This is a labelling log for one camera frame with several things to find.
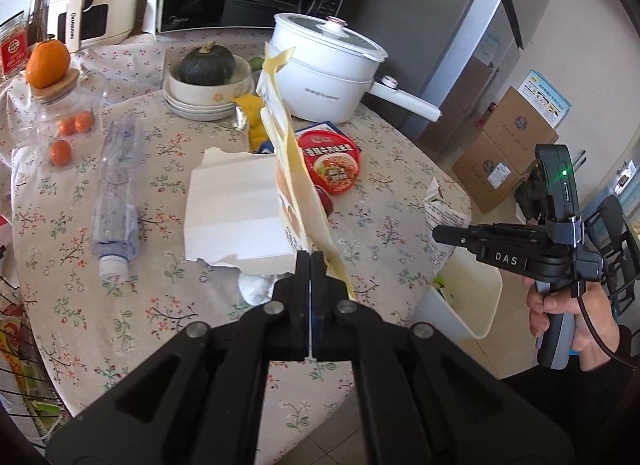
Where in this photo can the green vegetable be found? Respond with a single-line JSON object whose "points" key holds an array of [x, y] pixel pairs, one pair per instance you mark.
{"points": [[255, 63]]}

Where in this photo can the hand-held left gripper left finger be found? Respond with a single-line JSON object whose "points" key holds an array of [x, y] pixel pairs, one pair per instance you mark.
{"points": [[302, 295]]}

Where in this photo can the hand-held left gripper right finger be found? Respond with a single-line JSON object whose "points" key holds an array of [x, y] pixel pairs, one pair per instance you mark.
{"points": [[320, 295]]}

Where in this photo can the white tissue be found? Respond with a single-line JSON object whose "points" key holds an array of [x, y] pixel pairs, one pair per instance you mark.
{"points": [[257, 287]]}

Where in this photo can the floral tablecloth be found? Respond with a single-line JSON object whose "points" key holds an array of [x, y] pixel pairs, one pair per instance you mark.
{"points": [[165, 305]]}

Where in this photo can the person's right forearm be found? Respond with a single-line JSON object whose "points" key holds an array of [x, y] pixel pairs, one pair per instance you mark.
{"points": [[590, 380]]}

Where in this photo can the cream snack bag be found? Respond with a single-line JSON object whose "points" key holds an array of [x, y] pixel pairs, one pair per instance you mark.
{"points": [[290, 155]]}

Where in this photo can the white plate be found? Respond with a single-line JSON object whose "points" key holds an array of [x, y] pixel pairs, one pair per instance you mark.
{"points": [[200, 115], [172, 97]]}

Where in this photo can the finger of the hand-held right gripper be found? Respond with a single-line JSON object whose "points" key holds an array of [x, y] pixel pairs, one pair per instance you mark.
{"points": [[480, 235]]}

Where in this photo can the blue wall poster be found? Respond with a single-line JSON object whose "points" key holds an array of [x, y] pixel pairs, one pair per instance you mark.
{"points": [[545, 97]]}

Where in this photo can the red label box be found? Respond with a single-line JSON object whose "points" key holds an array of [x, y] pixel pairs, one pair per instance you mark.
{"points": [[12, 47]]}

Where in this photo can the yellow snack bag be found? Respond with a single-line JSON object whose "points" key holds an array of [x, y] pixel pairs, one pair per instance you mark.
{"points": [[250, 112]]}

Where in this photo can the white electric pot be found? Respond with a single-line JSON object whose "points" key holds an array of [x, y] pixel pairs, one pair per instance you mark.
{"points": [[325, 70]]}

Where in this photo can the small orange kumquat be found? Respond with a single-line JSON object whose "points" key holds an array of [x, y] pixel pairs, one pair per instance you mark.
{"points": [[83, 122], [60, 152], [66, 126]]}

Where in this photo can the dark green pumpkin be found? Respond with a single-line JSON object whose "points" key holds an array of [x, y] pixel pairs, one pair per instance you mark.
{"points": [[207, 65]]}

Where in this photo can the cardboard box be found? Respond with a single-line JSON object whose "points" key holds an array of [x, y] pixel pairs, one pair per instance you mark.
{"points": [[520, 117], [492, 170]]}

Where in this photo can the large orange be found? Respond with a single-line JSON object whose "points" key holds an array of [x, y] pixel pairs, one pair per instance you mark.
{"points": [[47, 62]]}

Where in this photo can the white printed carton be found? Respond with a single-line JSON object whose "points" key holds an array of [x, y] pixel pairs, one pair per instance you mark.
{"points": [[447, 220]]}

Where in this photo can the white foam box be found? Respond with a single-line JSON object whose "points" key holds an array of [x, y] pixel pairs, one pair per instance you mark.
{"points": [[230, 205]]}

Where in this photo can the cream floral bowl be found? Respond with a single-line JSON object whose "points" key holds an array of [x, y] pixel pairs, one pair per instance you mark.
{"points": [[200, 91]]}

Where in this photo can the blue packet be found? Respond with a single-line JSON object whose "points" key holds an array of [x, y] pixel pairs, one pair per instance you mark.
{"points": [[327, 125]]}

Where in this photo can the glass jar with wooden lid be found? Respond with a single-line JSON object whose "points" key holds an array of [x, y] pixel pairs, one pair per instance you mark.
{"points": [[55, 92]]}

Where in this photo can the black chair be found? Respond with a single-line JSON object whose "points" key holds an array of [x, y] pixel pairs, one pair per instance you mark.
{"points": [[617, 245]]}

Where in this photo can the person's right hand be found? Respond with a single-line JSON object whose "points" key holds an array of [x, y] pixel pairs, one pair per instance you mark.
{"points": [[550, 306]]}

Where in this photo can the grey refrigerator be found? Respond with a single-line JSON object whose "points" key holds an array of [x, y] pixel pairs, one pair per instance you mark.
{"points": [[450, 45]]}

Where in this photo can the white trash bin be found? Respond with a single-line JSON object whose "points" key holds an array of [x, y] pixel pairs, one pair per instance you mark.
{"points": [[475, 295]]}

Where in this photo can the clear plastic bottle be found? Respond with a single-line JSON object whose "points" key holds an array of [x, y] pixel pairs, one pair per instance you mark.
{"points": [[117, 185]]}

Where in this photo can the yellow printed packet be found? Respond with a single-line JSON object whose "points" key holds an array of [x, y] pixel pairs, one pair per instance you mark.
{"points": [[25, 375]]}

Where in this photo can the red instant noodle cup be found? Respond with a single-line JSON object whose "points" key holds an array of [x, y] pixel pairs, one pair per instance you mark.
{"points": [[332, 160]]}

